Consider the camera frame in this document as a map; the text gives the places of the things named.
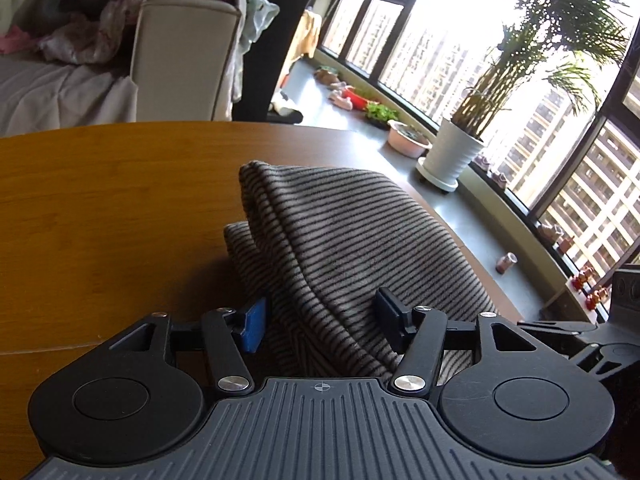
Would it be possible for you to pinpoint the grey striped knit sweater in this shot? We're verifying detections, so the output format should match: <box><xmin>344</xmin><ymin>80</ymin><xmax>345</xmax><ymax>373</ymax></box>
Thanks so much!
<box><xmin>224</xmin><ymin>162</ymin><xmax>495</xmax><ymax>379</ymax></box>

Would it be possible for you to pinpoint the pile of clothes on armrest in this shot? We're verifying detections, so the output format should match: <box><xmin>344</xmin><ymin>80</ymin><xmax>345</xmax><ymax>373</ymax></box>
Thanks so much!
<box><xmin>27</xmin><ymin>0</ymin><xmax>279</xmax><ymax>122</ymax></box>

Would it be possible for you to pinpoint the white ribbed plant pot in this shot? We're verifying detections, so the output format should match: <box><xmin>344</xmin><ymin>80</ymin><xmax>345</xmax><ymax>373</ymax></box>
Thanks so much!
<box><xmin>416</xmin><ymin>119</ymin><xmax>484</xmax><ymax>193</ymax></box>

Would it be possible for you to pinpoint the pink bowl planter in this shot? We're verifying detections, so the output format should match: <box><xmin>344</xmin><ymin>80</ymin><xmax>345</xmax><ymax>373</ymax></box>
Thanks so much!
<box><xmin>387</xmin><ymin>119</ymin><xmax>432</xmax><ymax>159</ymax></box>

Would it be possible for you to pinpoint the red bowl with greens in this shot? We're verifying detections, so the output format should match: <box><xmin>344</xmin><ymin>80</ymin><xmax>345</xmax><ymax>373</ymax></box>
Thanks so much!
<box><xmin>329</xmin><ymin>86</ymin><xmax>399</xmax><ymax>129</ymax></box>

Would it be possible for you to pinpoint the grey sofa with sheet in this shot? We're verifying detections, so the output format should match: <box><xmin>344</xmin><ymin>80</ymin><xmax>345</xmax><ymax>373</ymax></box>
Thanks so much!
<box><xmin>1</xmin><ymin>0</ymin><xmax>241</xmax><ymax>138</ymax></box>

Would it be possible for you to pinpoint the green bamboo palm plant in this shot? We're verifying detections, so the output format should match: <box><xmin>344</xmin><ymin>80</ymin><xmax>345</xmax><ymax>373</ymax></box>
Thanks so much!
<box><xmin>450</xmin><ymin>0</ymin><xmax>628</xmax><ymax>140</ymax></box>

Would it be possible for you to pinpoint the pink cloth on sofa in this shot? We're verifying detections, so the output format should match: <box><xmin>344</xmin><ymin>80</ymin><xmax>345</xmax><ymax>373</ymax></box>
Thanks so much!
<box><xmin>0</xmin><ymin>26</ymin><xmax>38</xmax><ymax>55</ymax></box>

